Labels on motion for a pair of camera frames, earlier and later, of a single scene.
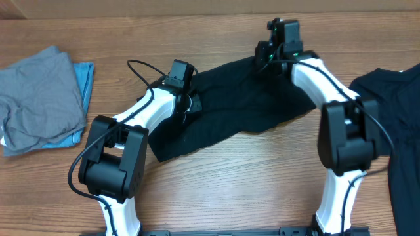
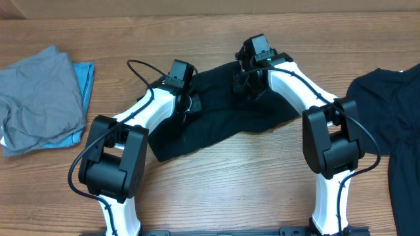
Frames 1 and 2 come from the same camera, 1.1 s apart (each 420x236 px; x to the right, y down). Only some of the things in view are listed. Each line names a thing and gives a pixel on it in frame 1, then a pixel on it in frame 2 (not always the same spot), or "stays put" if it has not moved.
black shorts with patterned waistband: [243, 98] stays put
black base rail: [283, 231] stays put
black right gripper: [261, 52] -> [241, 84]
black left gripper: [197, 103] stays put
